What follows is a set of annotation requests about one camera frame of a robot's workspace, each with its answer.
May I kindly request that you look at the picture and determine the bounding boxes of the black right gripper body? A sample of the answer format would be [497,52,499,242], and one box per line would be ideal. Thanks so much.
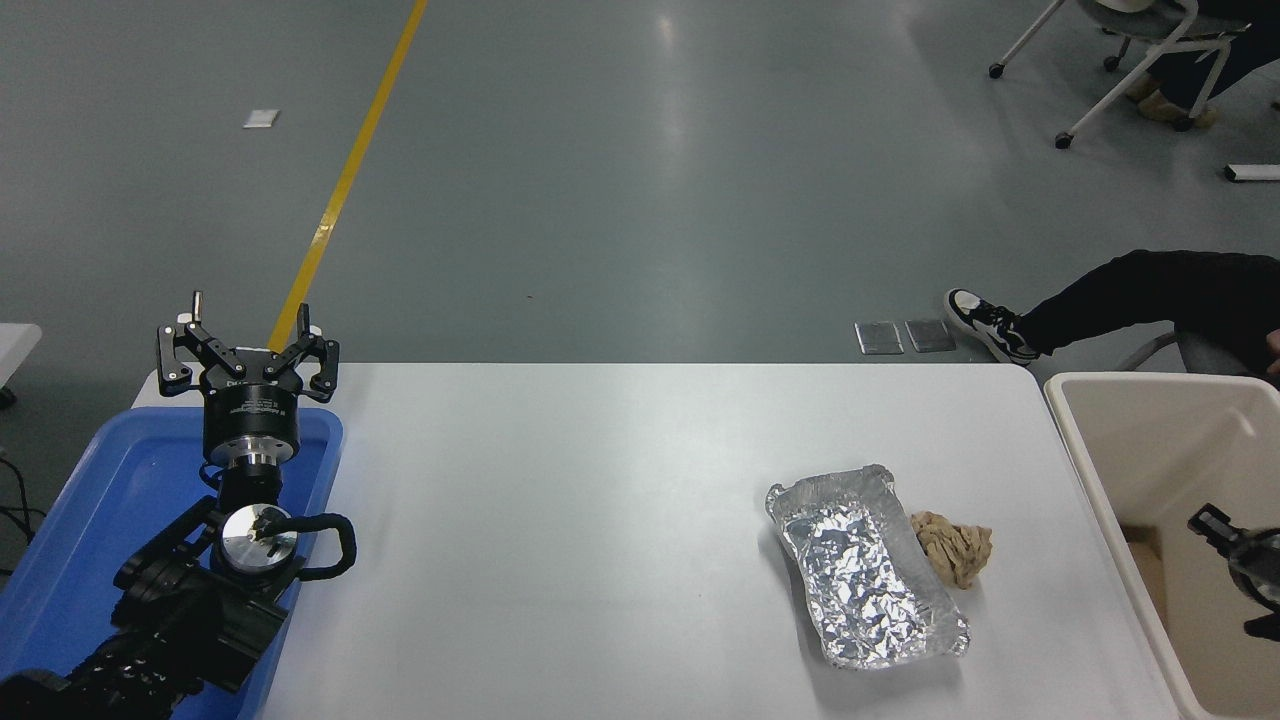
[1228,528,1280,607]

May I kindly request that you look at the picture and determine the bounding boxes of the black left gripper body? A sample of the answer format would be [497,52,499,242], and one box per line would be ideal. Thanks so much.
[203,370,304,463]

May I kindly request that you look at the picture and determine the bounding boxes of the large pale bin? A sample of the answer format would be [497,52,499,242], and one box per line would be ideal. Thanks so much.
[1044,372,1280,720]

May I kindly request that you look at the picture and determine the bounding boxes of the blue plastic tray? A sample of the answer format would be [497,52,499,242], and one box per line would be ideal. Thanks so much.
[0,405,345,720]

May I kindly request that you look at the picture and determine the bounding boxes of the grey seat chair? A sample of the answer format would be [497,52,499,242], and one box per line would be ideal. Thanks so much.
[1115,330,1266,379]

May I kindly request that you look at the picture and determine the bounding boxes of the white side table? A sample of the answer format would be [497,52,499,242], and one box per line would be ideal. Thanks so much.
[0,322,44,406]

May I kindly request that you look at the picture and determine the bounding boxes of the person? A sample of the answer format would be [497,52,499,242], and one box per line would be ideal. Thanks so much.
[1125,0,1280,129]
[945,250,1280,379]

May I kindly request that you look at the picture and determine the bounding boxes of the crumpled tan paper ball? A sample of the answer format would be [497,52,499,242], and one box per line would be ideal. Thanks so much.
[909,511,994,589]

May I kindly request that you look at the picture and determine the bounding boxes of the black and white sneaker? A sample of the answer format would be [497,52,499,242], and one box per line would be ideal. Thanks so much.
[945,289,1043,366]

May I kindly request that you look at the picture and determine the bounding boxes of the silver foil tray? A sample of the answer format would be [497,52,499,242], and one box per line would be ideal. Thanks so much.
[766,464,972,669]

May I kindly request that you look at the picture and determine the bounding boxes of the black cables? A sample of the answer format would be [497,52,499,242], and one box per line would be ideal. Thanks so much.
[0,445,48,581]

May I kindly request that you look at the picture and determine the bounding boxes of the white frame wheeled chair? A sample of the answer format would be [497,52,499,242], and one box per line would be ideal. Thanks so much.
[988,0,1251,149]

